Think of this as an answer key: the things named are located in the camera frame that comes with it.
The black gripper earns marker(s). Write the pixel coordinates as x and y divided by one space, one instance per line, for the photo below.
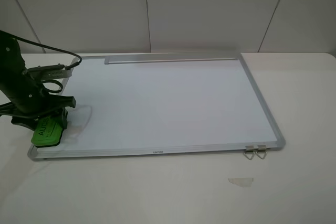
29 101

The green whiteboard eraser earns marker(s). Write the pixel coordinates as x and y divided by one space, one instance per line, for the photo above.
49 130

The white aluminium-framed whiteboard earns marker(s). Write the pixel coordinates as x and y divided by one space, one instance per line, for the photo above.
163 108

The silver pen tray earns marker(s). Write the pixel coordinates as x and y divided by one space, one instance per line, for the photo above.
168 57

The left metal hanging clip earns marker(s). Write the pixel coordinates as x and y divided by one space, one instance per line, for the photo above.
249 152

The metal hanging clip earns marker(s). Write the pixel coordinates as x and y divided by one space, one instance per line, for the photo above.
261 151
249 152

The clear tape scrap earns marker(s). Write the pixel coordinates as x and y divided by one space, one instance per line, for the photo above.
242 182

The right metal hanging clip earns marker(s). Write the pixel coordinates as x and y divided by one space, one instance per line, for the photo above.
261 151

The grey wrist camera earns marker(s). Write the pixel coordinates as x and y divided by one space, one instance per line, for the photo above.
51 72

